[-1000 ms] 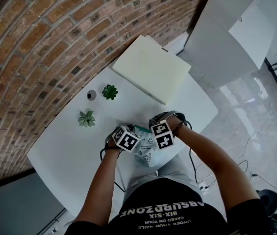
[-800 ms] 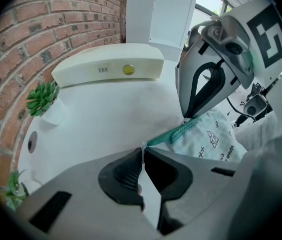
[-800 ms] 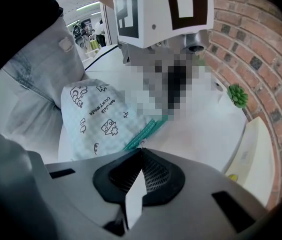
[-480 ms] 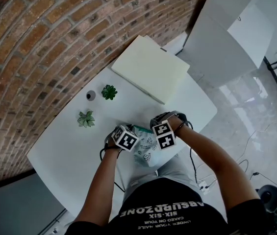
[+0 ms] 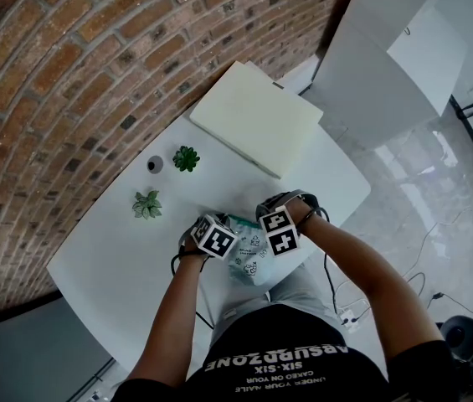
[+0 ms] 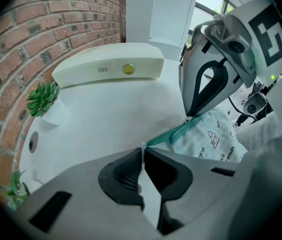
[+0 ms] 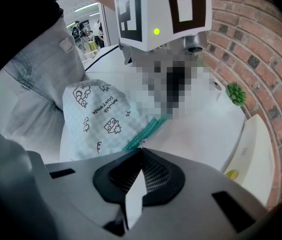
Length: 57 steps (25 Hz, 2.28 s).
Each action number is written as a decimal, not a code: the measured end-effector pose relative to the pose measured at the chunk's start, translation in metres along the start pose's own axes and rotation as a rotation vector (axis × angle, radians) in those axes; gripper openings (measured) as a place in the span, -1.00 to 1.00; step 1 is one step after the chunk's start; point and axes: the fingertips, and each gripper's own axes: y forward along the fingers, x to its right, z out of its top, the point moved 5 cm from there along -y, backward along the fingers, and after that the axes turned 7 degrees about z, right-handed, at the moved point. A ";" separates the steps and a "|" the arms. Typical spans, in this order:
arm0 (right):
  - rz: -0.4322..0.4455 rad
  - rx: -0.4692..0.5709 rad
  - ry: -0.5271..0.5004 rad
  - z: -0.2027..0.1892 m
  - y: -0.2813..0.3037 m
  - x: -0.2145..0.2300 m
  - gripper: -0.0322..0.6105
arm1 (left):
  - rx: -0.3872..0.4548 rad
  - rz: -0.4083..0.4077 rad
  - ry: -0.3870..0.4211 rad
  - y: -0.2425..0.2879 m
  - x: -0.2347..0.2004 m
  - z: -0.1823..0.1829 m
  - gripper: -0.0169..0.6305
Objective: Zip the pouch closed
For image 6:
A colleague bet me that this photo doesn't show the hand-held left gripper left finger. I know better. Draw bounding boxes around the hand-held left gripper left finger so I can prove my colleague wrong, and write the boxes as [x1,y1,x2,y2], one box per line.
[13,147,161,240]

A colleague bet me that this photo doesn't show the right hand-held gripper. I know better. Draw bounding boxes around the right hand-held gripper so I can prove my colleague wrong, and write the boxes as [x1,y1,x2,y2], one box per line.
[193,0,282,124]

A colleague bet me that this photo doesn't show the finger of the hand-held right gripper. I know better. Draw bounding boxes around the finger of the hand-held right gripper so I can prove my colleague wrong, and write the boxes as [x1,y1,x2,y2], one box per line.
[179,23,225,117]

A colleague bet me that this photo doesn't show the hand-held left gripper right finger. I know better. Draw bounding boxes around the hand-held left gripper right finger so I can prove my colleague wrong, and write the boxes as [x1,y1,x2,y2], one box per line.
[144,146,256,240]

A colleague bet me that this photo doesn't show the printed clear plastic bag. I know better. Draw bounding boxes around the printed clear plastic bag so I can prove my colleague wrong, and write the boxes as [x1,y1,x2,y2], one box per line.
[140,107,249,165]

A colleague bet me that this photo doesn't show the variegated leafy potted plant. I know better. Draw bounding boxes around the variegated leafy potted plant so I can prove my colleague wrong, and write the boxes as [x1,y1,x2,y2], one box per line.
[5,168,43,210]

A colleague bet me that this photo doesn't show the white shelving cabinet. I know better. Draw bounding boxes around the white shelving cabinet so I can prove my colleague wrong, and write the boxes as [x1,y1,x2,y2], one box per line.
[125,0,199,60]

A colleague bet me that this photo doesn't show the black framed window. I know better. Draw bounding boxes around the black framed window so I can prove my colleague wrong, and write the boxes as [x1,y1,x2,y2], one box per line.
[188,0,236,45]

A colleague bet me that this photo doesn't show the dark green potted succulent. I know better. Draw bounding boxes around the dark green potted succulent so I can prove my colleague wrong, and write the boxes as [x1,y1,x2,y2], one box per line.
[26,81,68,127]

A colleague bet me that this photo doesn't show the cream flat box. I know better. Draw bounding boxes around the cream flat box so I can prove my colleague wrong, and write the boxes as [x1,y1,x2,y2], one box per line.
[51,41,165,89]

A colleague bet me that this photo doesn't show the grey cable grommet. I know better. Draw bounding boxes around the grey cable grommet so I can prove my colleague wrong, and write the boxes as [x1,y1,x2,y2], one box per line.
[28,131,39,154]

